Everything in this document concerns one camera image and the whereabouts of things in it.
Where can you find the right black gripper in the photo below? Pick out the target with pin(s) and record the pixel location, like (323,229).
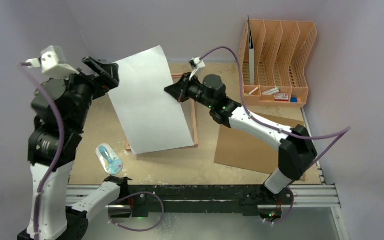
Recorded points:
(182,91)

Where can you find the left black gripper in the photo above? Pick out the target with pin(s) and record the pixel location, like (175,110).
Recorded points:
(108,72)

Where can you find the pink wooden picture frame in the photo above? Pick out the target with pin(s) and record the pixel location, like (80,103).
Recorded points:
(189,110)

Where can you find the blue landscape photo print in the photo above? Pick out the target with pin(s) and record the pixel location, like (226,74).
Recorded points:
(151,119)

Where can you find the brown frame backing board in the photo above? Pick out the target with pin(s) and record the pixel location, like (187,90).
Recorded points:
(239,149)

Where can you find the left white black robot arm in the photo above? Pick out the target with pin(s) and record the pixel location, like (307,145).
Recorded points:
(61,105)

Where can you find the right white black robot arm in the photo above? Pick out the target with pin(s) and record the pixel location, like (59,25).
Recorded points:
(296,151)

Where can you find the white folder in organizer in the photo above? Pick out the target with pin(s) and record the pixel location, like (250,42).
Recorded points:
(251,54)

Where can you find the blue tape dispenser pack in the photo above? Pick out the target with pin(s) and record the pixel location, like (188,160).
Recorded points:
(110,161)

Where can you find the white red glue stick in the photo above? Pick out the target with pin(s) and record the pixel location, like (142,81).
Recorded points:
(272,91)

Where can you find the red white small box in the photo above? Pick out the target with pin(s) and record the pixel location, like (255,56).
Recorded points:
(281,97)

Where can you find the orange plastic file organizer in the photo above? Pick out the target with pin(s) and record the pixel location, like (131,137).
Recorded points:
(281,51)

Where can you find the small blue block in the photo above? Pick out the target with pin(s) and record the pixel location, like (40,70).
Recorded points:
(293,100)

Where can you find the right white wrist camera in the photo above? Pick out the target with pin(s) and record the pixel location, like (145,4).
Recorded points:
(196,64)

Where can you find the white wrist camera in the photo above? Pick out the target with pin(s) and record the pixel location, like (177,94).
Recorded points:
(53,63)
(196,64)

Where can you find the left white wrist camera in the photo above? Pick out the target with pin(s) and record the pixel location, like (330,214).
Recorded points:
(53,63)

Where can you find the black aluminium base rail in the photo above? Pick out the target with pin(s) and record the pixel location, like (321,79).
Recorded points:
(247,200)

